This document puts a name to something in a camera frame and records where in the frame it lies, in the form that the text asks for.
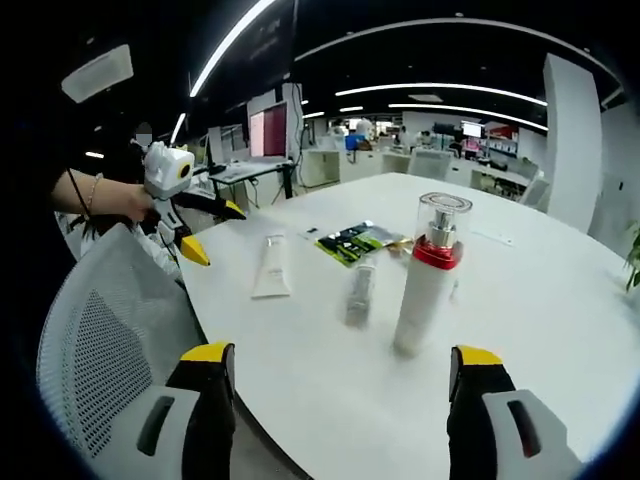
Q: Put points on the green black skincare sachet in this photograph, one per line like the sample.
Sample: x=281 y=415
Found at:
x=345 y=247

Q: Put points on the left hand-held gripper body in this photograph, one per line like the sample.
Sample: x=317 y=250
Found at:
x=165 y=167

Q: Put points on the small white skincare bottle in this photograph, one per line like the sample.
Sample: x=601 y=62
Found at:
x=359 y=295

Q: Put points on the white desk with black legs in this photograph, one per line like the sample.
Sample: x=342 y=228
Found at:
x=250 y=170

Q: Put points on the long ceiling light strip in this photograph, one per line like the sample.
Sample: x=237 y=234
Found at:
x=230 y=45
x=440 y=89
x=465 y=111

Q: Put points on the white mesh office chair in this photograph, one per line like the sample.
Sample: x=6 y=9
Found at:
x=110 y=340

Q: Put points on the potted green plant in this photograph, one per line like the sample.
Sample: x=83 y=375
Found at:
x=634 y=260

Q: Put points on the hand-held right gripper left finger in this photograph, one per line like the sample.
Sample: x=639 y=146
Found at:
x=210 y=415

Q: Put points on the person's left hand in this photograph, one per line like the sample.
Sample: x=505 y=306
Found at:
x=135 y=202

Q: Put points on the silver blue skincare sachet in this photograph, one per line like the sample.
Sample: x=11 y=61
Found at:
x=387 y=234

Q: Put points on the gold skincare sachet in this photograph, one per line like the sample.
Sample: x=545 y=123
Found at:
x=402 y=247

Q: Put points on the grey wall cabinet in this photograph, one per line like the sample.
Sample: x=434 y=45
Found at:
x=612 y=200

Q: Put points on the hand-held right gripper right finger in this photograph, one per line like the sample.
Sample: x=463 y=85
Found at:
x=475 y=420

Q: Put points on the white skincare tube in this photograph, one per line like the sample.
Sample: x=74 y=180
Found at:
x=272 y=270

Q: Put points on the ceiling air conditioner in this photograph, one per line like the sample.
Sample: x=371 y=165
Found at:
x=97 y=72

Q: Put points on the large white skincare bottle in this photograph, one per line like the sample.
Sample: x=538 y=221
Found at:
x=425 y=300

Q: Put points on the black hanging banner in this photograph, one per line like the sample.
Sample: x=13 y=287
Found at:
x=270 y=45

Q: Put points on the computer monitor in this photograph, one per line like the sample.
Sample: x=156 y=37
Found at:
x=270 y=130

